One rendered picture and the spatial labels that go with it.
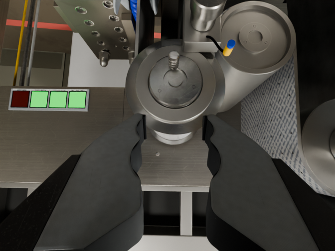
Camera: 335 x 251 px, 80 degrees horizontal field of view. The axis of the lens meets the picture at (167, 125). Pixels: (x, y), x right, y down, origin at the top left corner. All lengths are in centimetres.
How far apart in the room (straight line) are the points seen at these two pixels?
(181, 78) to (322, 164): 23
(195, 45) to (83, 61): 207
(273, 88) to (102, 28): 43
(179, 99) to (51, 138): 51
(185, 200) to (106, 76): 176
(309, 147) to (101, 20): 50
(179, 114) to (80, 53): 214
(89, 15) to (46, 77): 259
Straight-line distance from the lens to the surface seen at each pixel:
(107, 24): 58
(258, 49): 35
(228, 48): 25
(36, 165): 73
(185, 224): 65
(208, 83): 30
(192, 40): 29
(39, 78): 316
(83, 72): 228
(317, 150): 35
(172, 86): 28
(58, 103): 71
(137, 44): 34
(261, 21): 38
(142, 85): 29
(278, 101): 39
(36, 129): 74
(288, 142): 36
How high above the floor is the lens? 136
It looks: 9 degrees down
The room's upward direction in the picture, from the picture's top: 179 degrees counter-clockwise
